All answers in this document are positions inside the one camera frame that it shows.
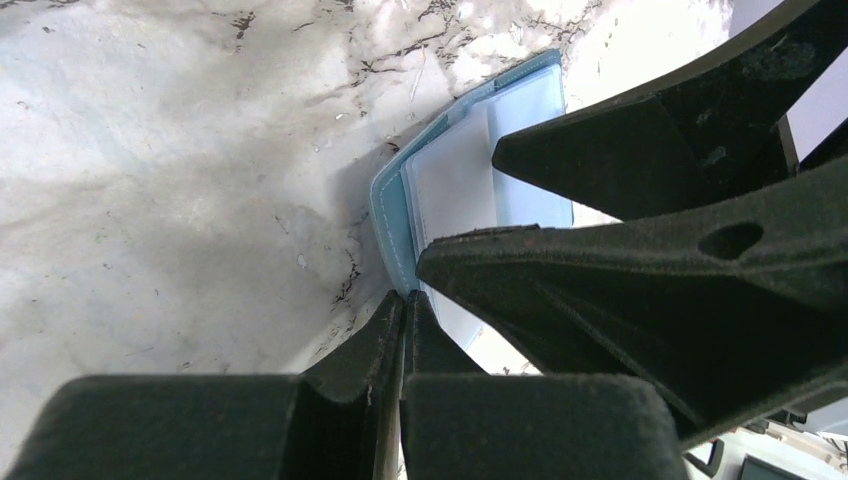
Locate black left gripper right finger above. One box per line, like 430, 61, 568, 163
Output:
400, 291, 687, 479

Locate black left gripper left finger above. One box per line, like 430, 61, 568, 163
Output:
8, 292, 405, 479

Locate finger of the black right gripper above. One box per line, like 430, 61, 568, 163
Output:
417, 158, 847, 446
492, 0, 847, 221

